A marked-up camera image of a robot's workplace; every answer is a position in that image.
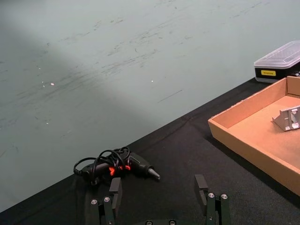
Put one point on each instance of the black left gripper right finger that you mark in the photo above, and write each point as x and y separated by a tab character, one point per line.
212	204

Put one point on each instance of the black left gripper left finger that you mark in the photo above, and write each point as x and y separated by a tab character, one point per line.
115	191

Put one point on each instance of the black table cloth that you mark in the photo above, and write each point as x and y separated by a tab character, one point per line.
178	164

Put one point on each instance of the shallow brown cardboard tray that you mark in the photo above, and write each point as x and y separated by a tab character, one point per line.
257	131

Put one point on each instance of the clear plastic case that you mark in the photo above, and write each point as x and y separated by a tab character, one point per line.
276	64

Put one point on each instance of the grey metal bracket piece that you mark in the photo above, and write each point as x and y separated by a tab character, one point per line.
287	118

